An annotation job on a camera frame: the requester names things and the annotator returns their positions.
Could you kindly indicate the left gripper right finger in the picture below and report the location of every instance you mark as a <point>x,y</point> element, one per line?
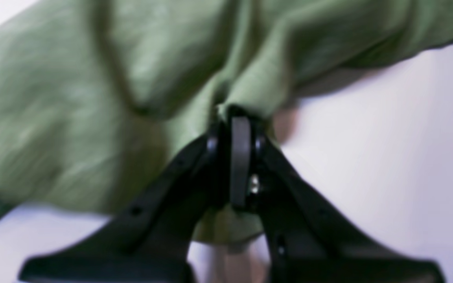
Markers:
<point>309,240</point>

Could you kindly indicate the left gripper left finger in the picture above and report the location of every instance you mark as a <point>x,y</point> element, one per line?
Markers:
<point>149,241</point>

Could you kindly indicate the green t-shirt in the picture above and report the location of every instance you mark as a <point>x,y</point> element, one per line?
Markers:
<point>97,95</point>

